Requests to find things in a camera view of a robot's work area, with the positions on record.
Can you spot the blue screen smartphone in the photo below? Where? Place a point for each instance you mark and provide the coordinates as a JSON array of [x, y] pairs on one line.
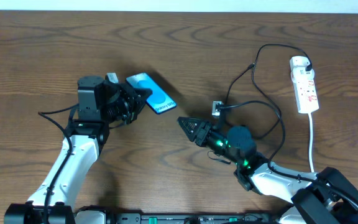
[[159, 100]]

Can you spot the white charger plug adapter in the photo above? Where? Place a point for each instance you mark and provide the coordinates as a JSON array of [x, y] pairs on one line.
[[299, 61]]

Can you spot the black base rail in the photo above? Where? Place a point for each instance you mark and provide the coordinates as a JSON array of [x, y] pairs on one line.
[[137, 218]]

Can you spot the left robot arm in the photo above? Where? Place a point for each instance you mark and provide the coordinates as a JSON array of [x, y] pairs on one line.
[[101, 101]]

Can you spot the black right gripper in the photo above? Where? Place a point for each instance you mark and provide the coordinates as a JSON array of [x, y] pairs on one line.
[[202, 134]]

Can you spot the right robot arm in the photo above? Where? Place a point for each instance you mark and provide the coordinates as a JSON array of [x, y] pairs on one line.
[[315, 197]]

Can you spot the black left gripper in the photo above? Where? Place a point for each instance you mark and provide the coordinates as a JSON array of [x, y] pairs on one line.
[[132, 101]]

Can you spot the white power strip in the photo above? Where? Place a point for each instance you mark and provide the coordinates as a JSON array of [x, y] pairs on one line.
[[305, 90]]

